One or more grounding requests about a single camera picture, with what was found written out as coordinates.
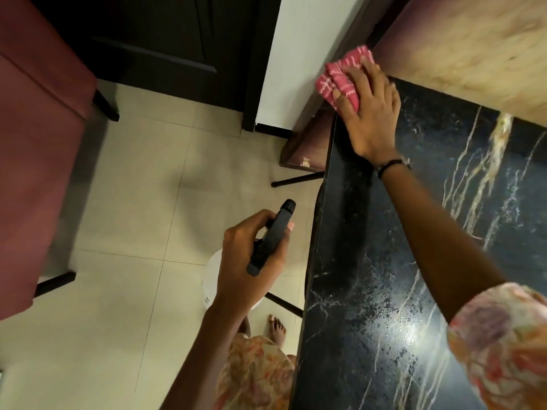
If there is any person's right hand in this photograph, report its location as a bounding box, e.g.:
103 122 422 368
333 55 405 168

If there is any person's left hand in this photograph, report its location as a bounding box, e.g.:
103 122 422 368
214 209 296 315

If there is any white spray bottle black nozzle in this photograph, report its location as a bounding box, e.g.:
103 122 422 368
202 199 297 313

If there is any pink cleaning cloth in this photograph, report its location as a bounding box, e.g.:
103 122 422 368
315 45 376 112

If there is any person's left forearm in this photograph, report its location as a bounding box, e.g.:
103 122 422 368
160 301 255 410

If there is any person's right forearm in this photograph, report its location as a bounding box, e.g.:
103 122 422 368
377 159 510 325

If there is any black table leg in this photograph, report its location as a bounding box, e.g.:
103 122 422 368
264 292 304 319
271 170 326 188

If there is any black wristband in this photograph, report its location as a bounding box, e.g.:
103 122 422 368
375 157 412 180

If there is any person's right foot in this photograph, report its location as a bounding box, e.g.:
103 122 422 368
267 314 288 347

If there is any dark wooden door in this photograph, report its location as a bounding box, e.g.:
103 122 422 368
26 0 283 133

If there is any floral dress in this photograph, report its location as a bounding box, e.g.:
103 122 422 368
214 282 547 410

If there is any maroon upholstered chair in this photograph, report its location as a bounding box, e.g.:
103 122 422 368
0 0 121 321

